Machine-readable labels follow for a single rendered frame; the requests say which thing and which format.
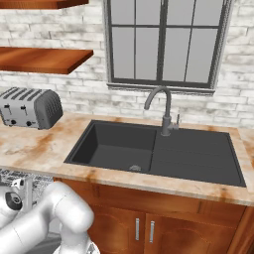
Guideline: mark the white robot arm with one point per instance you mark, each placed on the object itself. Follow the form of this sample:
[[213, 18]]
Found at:
[[63, 211]]

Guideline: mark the wooden cupboard door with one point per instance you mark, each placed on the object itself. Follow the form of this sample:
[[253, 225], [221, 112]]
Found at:
[[188, 236], [114, 231]]

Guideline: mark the dark grey tap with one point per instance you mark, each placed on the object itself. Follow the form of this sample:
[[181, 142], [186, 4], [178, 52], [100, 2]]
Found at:
[[166, 115]]

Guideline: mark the dark grey sink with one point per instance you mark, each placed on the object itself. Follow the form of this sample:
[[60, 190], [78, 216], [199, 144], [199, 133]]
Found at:
[[185, 158]]

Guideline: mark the wooden panel under sink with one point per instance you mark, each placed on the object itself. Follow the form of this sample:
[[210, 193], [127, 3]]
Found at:
[[149, 198]]

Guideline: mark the grey framed window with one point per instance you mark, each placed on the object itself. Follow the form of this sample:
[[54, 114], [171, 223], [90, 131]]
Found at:
[[162, 43]]

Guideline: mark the silver toaster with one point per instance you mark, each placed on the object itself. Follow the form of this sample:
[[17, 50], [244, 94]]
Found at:
[[31, 109]]

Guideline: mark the wooden side cupboard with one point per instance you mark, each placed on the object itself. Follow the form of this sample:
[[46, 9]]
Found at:
[[244, 234]]

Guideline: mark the wooden wall shelf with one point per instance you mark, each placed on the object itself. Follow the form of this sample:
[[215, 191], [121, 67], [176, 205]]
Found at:
[[36, 3], [43, 60]]

